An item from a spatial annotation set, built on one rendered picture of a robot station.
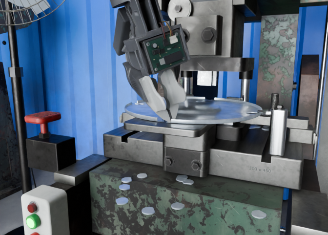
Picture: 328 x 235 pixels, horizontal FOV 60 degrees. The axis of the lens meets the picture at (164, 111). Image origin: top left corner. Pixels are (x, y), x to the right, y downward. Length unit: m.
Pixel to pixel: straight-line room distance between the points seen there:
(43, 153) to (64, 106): 1.88
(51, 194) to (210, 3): 0.51
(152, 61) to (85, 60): 1.95
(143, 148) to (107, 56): 1.59
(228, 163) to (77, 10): 2.01
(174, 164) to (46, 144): 0.29
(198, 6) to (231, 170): 0.36
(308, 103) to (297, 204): 0.45
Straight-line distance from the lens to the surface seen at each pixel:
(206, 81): 0.71
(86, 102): 2.40
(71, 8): 2.47
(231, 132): 0.66
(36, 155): 0.72
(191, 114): 0.55
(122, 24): 0.45
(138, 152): 0.68
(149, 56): 0.40
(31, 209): 0.62
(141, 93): 0.46
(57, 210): 0.62
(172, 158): 0.60
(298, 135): 0.70
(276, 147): 0.59
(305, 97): 0.95
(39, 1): 1.24
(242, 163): 0.60
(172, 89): 0.47
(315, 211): 0.55
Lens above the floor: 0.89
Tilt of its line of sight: 11 degrees down
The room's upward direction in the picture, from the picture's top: straight up
